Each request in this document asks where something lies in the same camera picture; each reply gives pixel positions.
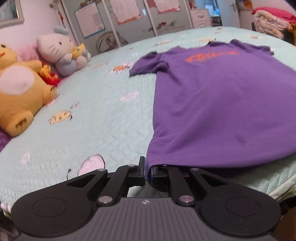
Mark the grey hula hoop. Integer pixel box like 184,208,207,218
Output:
98,31,129,54

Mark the white cat plush toy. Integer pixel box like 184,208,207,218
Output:
36,25,92,77

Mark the blue-bordered paper poster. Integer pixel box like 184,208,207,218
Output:
74,2,105,39

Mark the grey sliding wardrobe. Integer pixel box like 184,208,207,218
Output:
61,0,195,56

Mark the purple floral pillow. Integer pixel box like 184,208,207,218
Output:
0,131,12,152

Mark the orange-bordered paper poster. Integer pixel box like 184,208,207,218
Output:
110,0,142,25

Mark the bed with bee bedspread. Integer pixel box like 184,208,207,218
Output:
0,26,296,209

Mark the pink-bordered paper poster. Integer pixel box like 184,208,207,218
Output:
154,0,181,13

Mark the yellow plush toy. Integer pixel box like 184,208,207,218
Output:
0,44,58,137

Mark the purple t-shirt orange print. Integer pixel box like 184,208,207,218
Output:
129,39,296,179

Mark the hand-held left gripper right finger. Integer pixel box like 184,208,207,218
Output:
149,164,232,206

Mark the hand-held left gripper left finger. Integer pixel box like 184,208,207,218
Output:
67,156,147,206

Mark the white drawer cabinet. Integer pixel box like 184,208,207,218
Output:
190,9,212,28

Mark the small red plush doll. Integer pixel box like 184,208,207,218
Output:
39,64,61,87

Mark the pink folded blanket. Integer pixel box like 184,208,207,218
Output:
252,7,296,24

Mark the white door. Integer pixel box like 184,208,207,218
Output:
222,0,241,29

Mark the pink lace pillow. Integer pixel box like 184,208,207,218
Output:
18,45,42,62

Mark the framed wall picture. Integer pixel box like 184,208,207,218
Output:
0,0,25,28

